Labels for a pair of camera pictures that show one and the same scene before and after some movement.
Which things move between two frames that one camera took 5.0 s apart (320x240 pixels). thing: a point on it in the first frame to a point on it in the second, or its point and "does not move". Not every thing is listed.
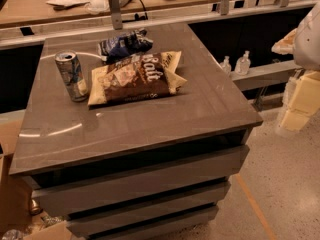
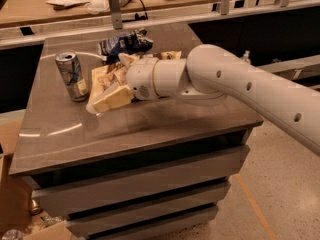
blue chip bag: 123,46 does not move
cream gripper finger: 286,45 to 140,76
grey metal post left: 115,8 does not move
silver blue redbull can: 72,75 does not move
